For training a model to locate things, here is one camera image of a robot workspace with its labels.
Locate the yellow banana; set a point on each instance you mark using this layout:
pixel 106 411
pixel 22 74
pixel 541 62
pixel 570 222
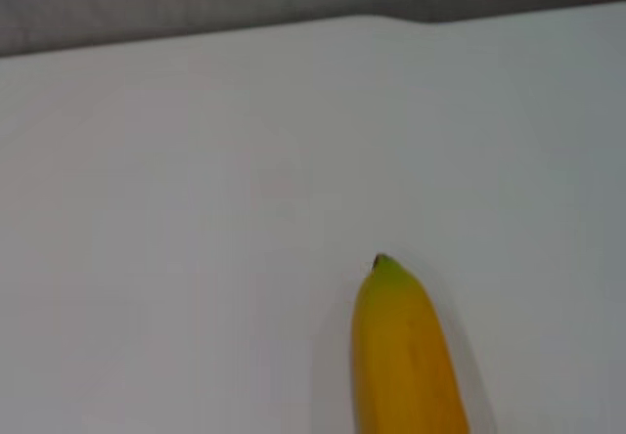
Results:
pixel 406 356

